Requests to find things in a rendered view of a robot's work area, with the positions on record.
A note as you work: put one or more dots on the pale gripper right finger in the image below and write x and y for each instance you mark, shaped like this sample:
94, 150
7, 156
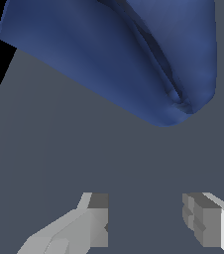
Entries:
213, 225

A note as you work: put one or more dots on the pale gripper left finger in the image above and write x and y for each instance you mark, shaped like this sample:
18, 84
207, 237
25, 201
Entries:
84, 225

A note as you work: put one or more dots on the blue folded cloth object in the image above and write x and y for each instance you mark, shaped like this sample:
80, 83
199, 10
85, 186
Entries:
117, 53

